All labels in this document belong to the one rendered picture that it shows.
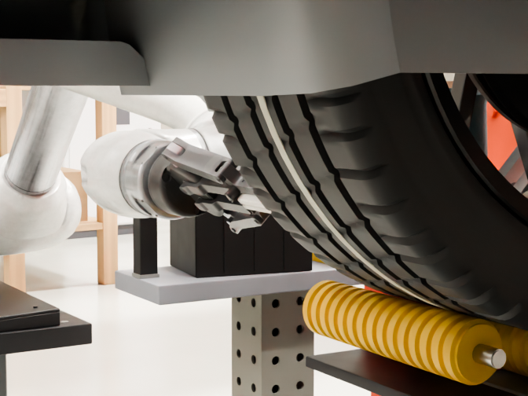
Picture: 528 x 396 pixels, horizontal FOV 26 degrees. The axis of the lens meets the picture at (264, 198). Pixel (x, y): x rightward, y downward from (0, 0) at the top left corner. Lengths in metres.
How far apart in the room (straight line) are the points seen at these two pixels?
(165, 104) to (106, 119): 2.81
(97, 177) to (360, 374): 0.41
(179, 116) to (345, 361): 0.48
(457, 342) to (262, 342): 0.87
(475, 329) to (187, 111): 0.65
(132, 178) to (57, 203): 0.99
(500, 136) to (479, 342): 0.82
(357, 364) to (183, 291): 0.58
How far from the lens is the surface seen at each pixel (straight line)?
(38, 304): 2.23
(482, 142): 1.38
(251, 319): 1.86
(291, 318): 1.86
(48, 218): 2.27
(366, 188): 0.86
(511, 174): 1.33
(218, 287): 1.75
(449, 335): 1.00
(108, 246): 4.40
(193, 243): 1.76
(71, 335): 2.18
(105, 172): 1.34
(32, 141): 2.12
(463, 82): 1.14
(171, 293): 1.71
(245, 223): 1.19
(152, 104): 1.56
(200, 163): 1.15
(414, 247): 0.89
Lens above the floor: 0.74
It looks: 5 degrees down
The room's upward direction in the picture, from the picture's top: straight up
